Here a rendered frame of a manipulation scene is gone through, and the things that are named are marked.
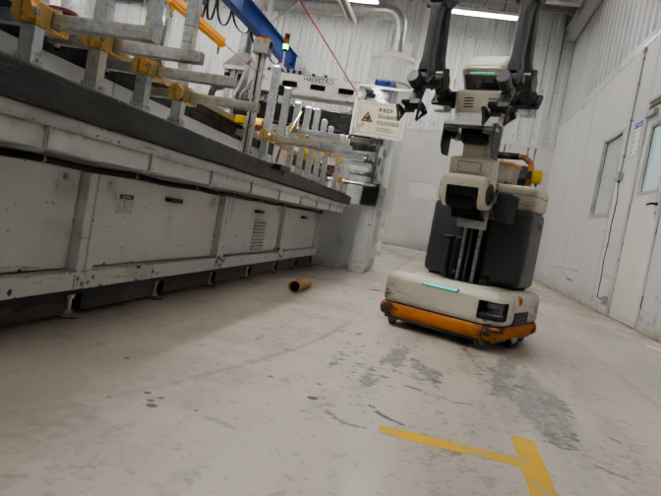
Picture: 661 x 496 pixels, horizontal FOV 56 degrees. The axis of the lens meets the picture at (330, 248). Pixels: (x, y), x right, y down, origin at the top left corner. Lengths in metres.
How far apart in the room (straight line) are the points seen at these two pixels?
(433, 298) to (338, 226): 3.04
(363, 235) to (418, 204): 6.35
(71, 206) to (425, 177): 10.35
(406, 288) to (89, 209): 1.60
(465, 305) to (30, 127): 2.06
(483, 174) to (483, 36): 9.72
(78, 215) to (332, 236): 4.04
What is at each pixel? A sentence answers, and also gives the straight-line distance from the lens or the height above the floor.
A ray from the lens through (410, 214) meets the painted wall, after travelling 12.09.
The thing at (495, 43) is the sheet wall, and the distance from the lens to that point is 12.67.
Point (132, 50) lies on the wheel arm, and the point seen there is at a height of 0.82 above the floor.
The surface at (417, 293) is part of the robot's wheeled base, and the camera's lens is 3.06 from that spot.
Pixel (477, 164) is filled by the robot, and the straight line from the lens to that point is 3.08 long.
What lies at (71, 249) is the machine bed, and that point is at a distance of 2.20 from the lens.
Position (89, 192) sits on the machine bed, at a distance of 2.17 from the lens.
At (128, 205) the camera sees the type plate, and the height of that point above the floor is 0.40.
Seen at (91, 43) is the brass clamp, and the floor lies 0.81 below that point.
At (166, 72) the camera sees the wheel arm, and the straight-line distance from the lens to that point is 1.98.
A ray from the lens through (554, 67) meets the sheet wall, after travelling 12.63.
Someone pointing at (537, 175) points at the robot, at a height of 0.89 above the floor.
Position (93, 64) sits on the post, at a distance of 1.74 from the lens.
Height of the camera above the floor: 0.49
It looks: 3 degrees down
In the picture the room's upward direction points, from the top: 10 degrees clockwise
